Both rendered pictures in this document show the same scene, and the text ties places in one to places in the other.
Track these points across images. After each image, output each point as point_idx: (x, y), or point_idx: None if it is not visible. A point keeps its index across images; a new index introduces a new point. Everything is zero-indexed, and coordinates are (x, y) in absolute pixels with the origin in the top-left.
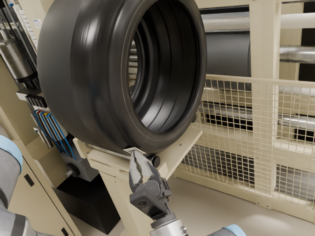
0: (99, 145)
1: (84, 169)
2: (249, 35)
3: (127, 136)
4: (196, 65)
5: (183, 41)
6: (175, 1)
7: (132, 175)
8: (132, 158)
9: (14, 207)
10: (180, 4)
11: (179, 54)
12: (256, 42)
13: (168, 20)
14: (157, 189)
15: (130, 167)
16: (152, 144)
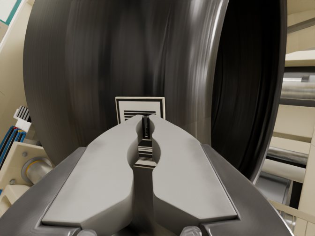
0: (54, 92)
1: None
2: (284, 186)
3: (168, 45)
4: (255, 149)
5: (233, 130)
6: (277, 43)
7: (80, 168)
8: (134, 119)
9: None
10: (277, 55)
11: (220, 143)
12: (314, 184)
13: (224, 102)
14: None
15: (100, 136)
16: None
